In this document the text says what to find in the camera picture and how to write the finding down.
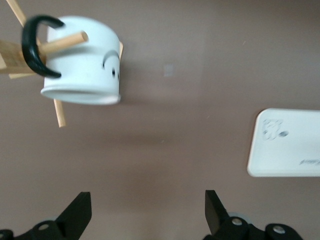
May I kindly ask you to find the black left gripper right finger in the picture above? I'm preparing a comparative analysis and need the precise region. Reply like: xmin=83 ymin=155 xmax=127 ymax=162
xmin=201 ymin=189 xmax=304 ymax=240

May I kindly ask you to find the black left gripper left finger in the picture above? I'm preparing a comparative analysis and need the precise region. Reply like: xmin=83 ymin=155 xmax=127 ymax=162
xmin=0 ymin=191 xmax=93 ymax=240

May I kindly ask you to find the wooden cup rack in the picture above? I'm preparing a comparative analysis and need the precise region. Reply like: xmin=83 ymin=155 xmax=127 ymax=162
xmin=0 ymin=0 xmax=125 ymax=129

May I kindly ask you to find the cream rabbit print tray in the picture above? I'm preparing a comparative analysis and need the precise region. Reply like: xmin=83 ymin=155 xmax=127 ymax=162
xmin=246 ymin=107 xmax=320 ymax=179

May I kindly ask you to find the white cup black handle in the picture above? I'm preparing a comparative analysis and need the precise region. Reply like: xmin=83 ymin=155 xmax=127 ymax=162
xmin=20 ymin=15 xmax=124 ymax=106

